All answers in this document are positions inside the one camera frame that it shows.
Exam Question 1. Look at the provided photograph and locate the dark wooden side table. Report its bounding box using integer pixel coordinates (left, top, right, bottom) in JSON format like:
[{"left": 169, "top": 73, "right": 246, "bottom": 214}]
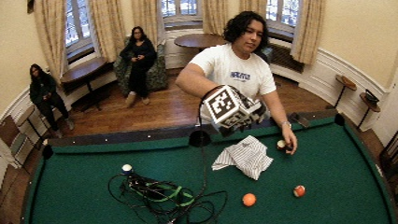
[{"left": 60, "top": 56, "right": 114, "bottom": 112}]

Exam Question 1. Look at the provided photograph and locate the striped white cloth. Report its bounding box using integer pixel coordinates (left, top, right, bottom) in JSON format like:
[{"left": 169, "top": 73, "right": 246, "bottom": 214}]
[{"left": 210, "top": 134, "right": 274, "bottom": 182}]

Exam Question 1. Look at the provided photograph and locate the dark radiator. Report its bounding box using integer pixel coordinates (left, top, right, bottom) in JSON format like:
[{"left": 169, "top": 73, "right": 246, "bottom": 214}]
[{"left": 268, "top": 43, "right": 306, "bottom": 75}]

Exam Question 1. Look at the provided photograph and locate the window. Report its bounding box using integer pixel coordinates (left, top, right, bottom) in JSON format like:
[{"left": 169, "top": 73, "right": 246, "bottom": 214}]
[
  {"left": 64, "top": 0, "right": 93, "bottom": 49},
  {"left": 161, "top": 0, "right": 201, "bottom": 19},
  {"left": 265, "top": 0, "right": 301, "bottom": 29}
]

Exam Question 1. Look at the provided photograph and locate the dark object on stand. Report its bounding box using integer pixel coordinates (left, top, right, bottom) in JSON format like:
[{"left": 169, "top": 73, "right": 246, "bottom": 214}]
[{"left": 363, "top": 89, "right": 381, "bottom": 105}]

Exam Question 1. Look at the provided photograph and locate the round wooden table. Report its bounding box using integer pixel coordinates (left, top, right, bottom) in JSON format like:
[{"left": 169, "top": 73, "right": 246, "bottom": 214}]
[{"left": 173, "top": 33, "right": 228, "bottom": 51}]

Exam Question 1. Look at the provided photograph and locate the white marker cube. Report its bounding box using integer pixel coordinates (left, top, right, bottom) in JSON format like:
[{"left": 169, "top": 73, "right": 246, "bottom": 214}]
[{"left": 201, "top": 84, "right": 270, "bottom": 132}]

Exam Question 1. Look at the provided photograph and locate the green strap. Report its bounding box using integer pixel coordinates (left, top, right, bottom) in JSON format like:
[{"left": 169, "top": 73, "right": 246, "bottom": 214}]
[{"left": 130, "top": 184, "right": 196, "bottom": 208}]

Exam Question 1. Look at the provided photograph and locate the green patterned armchair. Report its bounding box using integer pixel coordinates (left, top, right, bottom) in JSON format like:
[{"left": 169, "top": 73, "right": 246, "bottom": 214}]
[{"left": 112, "top": 36, "right": 169, "bottom": 97}]

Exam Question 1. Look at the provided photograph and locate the dark block on rail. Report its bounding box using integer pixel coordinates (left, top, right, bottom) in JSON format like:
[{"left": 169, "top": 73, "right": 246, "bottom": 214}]
[{"left": 289, "top": 112, "right": 311, "bottom": 129}]

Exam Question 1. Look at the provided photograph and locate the orange billiard ball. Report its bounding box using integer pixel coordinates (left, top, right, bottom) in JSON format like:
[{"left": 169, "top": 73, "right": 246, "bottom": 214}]
[{"left": 241, "top": 192, "right": 257, "bottom": 208}]

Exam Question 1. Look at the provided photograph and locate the tangle of black cables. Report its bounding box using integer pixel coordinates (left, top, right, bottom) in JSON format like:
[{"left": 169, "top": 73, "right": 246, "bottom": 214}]
[{"left": 106, "top": 172, "right": 229, "bottom": 224}]

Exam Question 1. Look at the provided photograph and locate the green pool table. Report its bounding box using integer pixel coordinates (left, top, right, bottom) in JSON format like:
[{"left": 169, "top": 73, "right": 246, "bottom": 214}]
[{"left": 23, "top": 108, "right": 398, "bottom": 224}]

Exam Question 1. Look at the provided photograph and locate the beige curtain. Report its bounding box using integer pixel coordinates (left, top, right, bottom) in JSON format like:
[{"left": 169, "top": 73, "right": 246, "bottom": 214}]
[
  {"left": 201, "top": 0, "right": 229, "bottom": 35},
  {"left": 237, "top": 0, "right": 269, "bottom": 16},
  {"left": 289, "top": 0, "right": 327, "bottom": 65},
  {"left": 86, "top": 0, "right": 126, "bottom": 63},
  {"left": 33, "top": 0, "right": 69, "bottom": 82},
  {"left": 130, "top": 0, "right": 165, "bottom": 45}
]

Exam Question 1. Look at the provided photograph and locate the the person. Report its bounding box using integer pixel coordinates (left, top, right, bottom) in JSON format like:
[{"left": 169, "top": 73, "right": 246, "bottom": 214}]
[{"left": 174, "top": 10, "right": 298, "bottom": 156}]

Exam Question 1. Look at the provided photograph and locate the black glove cable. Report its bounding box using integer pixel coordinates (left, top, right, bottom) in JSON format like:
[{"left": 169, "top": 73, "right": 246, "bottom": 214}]
[{"left": 197, "top": 85, "right": 228, "bottom": 198}]

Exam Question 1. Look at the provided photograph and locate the wooden folding chair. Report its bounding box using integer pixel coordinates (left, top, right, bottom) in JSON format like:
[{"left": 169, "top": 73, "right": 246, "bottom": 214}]
[
  {"left": 15, "top": 105, "right": 48, "bottom": 142},
  {"left": 0, "top": 115, "right": 32, "bottom": 171}
]

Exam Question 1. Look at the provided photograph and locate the small round stand table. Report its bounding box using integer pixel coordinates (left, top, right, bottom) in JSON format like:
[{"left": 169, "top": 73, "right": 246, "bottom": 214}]
[
  {"left": 325, "top": 74, "right": 358, "bottom": 110},
  {"left": 355, "top": 91, "right": 382, "bottom": 129}
]

